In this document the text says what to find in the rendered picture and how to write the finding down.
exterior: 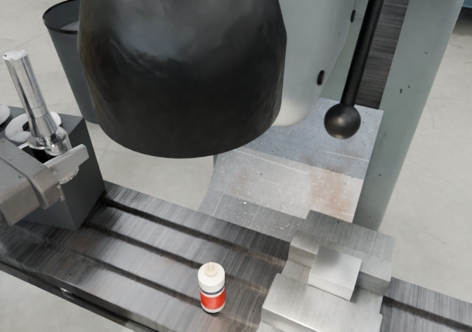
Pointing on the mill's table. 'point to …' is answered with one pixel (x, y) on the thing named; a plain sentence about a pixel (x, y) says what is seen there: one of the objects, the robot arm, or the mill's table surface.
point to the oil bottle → (212, 287)
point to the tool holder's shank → (30, 95)
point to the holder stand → (80, 213)
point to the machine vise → (346, 241)
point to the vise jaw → (314, 309)
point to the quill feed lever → (357, 69)
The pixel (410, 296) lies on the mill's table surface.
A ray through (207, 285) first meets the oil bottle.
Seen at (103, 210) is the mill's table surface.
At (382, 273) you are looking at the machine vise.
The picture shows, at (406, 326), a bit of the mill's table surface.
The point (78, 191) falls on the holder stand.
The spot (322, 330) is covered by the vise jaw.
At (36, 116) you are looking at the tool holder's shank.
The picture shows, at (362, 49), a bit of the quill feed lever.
